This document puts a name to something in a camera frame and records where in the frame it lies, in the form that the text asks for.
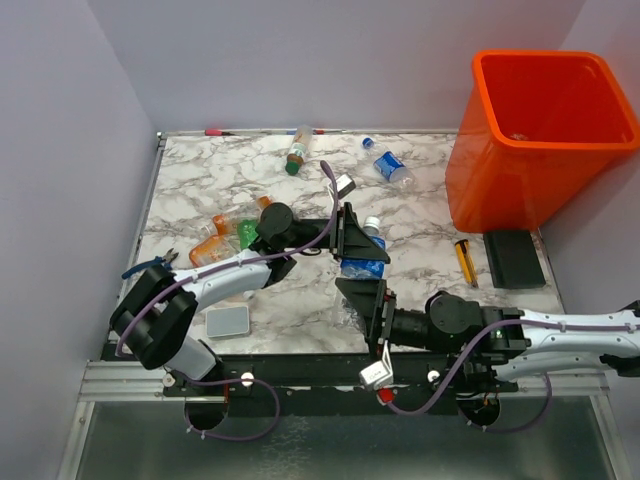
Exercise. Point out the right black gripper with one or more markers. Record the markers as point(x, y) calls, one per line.
point(370, 298)

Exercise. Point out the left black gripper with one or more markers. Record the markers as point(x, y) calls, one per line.
point(348, 239)

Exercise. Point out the small blue label bottle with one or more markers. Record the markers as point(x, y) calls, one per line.
point(343, 314)

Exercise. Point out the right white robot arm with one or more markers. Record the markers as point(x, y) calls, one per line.
point(509, 342)

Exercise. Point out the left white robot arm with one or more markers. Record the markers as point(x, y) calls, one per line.
point(154, 318)

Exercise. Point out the orange plastic bin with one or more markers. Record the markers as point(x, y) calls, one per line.
point(539, 126)

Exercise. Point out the far blue label bottle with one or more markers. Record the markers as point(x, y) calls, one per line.
point(387, 164)

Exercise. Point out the yellow pencil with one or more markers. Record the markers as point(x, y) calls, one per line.
point(466, 262)

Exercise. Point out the green plastic bottle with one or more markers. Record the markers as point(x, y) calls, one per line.
point(246, 232)

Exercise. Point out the blue red pen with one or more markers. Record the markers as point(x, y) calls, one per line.
point(318, 132)

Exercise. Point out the green cap tea bottle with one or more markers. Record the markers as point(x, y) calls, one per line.
point(298, 150)

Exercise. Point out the large orange label bottle left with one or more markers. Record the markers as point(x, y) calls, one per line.
point(213, 249)

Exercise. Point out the orange label crushed bottle left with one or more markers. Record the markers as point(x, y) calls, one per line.
point(226, 223)

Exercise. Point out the black box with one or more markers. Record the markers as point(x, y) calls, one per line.
point(513, 260)

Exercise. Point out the red marker pen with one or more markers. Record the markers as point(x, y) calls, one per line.
point(217, 133)

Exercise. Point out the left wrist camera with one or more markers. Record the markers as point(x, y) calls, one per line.
point(345, 185)

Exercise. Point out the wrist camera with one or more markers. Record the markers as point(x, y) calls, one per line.
point(379, 378)
point(345, 185)

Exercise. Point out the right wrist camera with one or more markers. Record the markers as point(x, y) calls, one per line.
point(379, 378)

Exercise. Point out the black base frame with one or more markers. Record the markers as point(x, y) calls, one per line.
point(328, 384)

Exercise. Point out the blue handled pliers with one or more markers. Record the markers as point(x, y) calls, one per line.
point(165, 261)

